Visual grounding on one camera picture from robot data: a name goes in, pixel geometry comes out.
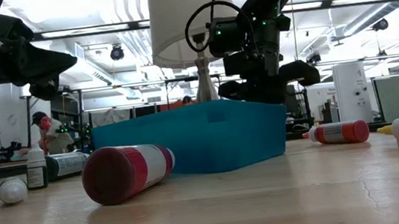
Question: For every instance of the small white-capped dropper bottle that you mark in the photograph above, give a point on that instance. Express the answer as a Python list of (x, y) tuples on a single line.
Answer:
[(36, 176), (12, 190)]

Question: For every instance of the black aluminium table frame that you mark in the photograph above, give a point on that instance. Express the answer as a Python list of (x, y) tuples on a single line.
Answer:
[(374, 127)]

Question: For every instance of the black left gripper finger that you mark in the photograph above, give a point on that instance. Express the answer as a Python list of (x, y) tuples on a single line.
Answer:
[(45, 91), (28, 65)]

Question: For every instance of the black ceiling-mounted camera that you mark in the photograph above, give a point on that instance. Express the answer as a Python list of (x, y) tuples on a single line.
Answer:
[(314, 57), (379, 24), (116, 53)]

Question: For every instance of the teal plastic bin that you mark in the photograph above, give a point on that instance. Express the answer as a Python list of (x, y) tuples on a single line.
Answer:
[(187, 139)]

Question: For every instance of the red-orange food coloring bottle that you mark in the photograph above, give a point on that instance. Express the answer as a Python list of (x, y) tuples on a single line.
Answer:
[(337, 133)]

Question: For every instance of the dark red food coloring bottle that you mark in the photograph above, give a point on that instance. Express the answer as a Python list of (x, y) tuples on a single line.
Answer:
[(123, 173)]

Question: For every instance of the green food coloring bottle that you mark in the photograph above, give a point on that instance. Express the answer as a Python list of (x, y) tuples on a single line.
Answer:
[(70, 163)]

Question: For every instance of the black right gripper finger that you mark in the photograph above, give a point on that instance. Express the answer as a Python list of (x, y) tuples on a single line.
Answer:
[(300, 73), (232, 89)]

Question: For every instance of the silver lamp with white shade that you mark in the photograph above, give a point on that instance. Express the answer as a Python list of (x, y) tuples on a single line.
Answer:
[(174, 24)]

